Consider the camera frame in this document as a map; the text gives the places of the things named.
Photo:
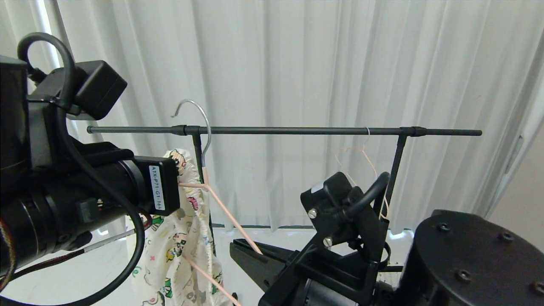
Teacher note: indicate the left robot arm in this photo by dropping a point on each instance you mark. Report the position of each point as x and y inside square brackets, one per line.
[12, 119]

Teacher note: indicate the black clothes rack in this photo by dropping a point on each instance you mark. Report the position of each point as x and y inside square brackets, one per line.
[297, 130]

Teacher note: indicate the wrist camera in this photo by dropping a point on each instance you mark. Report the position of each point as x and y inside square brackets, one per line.
[329, 199]
[97, 89]

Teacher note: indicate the white curtain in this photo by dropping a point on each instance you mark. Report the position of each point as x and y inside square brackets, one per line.
[297, 63]

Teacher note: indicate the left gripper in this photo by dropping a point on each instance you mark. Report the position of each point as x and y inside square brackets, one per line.
[170, 187]

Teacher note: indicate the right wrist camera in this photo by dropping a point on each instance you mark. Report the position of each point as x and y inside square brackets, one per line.
[329, 199]

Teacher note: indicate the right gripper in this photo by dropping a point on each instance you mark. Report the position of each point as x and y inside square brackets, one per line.
[331, 289]

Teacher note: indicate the cream printed garment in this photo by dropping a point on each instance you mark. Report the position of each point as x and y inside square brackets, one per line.
[182, 238]

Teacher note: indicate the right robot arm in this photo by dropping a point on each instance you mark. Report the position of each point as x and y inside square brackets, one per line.
[467, 263]

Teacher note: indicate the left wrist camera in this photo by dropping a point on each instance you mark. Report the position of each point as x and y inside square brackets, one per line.
[97, 89]

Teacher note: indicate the pink clothes hanger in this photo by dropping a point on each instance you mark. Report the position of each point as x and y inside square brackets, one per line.
[367, 136]
[205, 175]

